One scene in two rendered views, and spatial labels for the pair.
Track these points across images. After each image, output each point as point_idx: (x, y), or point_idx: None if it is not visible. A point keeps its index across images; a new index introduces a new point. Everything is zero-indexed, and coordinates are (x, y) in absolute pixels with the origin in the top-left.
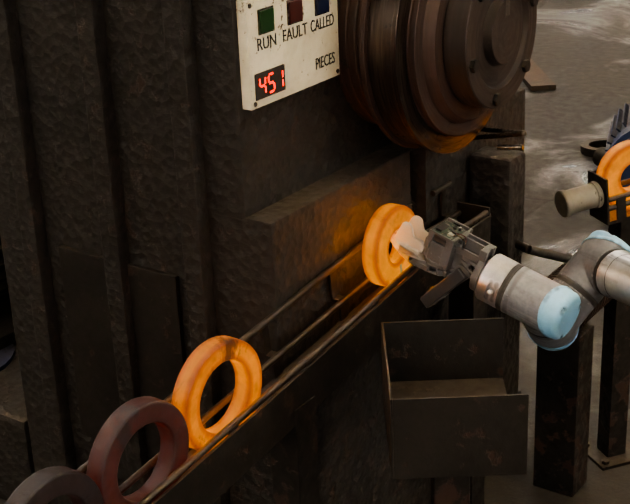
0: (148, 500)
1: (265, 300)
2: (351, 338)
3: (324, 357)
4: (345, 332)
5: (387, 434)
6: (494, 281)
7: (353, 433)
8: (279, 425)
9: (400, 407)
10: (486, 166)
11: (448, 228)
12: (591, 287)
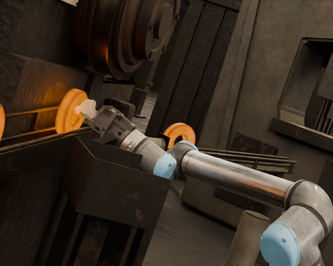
0: None
1: (3, 106)
2: (46, 147)
3: (32, 148)
4: (44, 141)
5: (71, 192)
6: (134, 141)
7: (8, 224)
8: (0, 173)
9: (98, 164)
10: (116, 105)
11: (112, 109)
12: (176, 167)
